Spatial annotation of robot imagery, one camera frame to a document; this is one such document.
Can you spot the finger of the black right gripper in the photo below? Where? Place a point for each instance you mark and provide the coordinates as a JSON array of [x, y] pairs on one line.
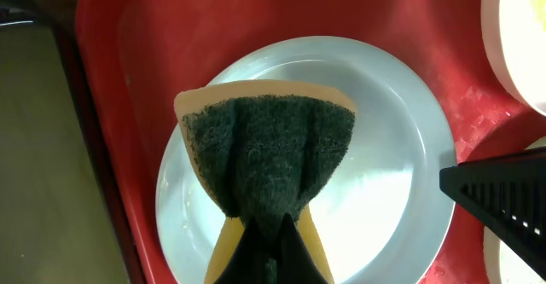
[[507, 194]]

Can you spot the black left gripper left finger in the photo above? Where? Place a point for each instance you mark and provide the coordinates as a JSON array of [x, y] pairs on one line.
[[247, 264]]

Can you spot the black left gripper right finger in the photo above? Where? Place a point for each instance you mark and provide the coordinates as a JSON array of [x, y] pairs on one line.
[[293, 262]]

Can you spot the light blue plate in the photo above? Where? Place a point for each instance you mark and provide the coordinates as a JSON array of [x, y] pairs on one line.
[[382, 217]]

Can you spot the yellow green scrub sponge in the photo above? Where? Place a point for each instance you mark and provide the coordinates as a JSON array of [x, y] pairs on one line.
[[261, 149]]

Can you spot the dark green water tray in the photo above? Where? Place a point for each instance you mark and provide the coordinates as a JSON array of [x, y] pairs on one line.
[[61, 216]]

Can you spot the red plastic tray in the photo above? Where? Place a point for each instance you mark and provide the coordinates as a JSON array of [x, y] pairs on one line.
[[138, 54]]

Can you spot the cream white plate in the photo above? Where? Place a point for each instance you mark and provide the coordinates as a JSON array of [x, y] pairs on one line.
[[513, 33]]

